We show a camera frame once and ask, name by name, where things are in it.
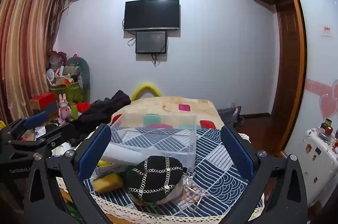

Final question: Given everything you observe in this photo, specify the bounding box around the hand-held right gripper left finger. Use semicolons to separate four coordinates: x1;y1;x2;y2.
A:
24;124;112;224

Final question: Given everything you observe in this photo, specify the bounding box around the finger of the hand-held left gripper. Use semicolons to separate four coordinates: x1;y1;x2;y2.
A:
0;111;50;143
10;123;78;161

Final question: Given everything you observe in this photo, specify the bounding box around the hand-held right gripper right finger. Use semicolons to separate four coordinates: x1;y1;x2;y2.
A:
221;124;309;224

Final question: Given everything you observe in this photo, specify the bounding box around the black chain-pattern pouch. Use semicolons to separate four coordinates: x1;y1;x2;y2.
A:
127;156;188;205

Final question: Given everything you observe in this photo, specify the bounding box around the clear plastic box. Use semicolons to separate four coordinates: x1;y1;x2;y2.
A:
109;113;198;169

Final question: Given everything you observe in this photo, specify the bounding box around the red box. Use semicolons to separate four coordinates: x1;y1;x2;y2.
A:
29;93;57;110

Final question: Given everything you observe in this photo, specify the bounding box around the pink bunny toy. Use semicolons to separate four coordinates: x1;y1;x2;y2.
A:
58;93;72;124

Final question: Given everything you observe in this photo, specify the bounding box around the white rolled cloth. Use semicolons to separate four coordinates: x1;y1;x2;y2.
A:
100;148;144;167

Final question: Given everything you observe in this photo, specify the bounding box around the blue patterned tablecloth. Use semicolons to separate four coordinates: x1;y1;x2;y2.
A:
83;127;265;217

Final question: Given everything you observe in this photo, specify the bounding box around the yellow sponge block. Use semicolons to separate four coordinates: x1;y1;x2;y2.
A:
92;173;125;193

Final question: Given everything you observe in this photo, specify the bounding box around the red cloth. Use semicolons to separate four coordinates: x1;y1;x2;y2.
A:
76;101;92;112

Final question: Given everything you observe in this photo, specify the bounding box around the green box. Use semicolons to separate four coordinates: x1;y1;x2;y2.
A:
50;81;85;106

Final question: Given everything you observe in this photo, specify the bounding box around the grey bag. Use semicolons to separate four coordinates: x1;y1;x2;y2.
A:
218;106;242;124

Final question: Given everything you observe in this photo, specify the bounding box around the black clothes pile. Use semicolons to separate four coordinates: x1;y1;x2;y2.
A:
72;90;132;130

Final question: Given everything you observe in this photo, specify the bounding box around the pile of toys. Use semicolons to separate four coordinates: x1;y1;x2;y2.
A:
47;51;82;86

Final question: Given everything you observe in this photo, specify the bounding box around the grey-green plush toy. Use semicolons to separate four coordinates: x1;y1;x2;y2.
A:
66;56;90;98

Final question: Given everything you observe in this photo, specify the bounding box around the brown striped curtain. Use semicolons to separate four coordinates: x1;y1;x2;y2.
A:
0;0;70;124

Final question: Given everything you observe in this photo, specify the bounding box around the beige blanket with coloured squares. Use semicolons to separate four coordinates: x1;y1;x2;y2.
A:
111;96;225;131

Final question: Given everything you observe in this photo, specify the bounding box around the yellow curved pillow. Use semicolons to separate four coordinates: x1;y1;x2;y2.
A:
131;80;163;100

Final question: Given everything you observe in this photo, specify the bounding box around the brown wooden door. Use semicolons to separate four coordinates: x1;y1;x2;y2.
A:
269;1;307;156

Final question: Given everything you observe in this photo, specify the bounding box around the white wardrobe door with hearts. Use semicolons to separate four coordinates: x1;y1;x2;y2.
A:
284;0;338;161

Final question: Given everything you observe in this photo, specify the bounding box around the black monitor cable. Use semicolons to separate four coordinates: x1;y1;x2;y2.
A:
150;53;162;66

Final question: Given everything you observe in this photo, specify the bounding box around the small black wall monitor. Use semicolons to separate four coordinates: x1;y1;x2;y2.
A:
135;30;168;54

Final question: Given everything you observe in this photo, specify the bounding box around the black wall television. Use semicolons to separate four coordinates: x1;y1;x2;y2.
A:
124;0;181;32

